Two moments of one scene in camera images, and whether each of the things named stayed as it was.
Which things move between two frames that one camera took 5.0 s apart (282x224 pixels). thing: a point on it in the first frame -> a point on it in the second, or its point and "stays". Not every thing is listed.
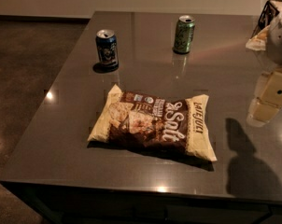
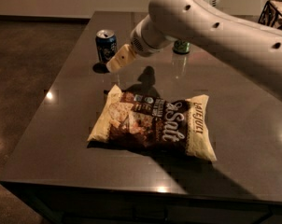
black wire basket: x=268 y=15 stays
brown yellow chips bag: x=177 y=126 stays
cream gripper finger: x=274 y=88 -> x=145 y=39
